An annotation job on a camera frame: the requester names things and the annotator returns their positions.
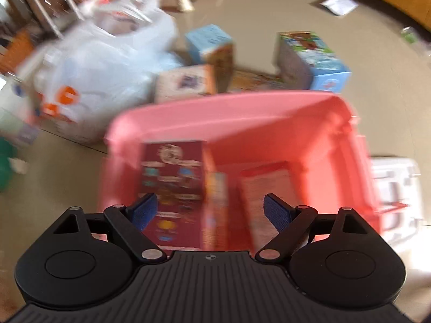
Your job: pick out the maroon cartoon toy box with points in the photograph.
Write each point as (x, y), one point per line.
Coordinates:
(192, 196)

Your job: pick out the cream orange toy box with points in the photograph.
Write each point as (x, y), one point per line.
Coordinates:
(186, 82)

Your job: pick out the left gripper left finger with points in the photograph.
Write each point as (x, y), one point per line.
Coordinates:
(125, 227)

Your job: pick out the white bin lid pink handle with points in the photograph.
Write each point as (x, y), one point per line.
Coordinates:
(397, 182)

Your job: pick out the blue green toy box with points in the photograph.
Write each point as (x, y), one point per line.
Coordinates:
(305, 62)

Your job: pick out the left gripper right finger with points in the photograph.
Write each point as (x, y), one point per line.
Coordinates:
(293, 225)

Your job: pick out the pink plastic storage bin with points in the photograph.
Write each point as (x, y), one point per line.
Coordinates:
(314, 132)

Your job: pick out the light blue toy box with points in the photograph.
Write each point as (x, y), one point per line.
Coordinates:
(211, 45)

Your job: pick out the white orange plastic bag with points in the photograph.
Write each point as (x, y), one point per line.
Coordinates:
(103, 66)

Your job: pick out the yellow flat toy box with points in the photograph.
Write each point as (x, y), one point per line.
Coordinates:
(243, 81)

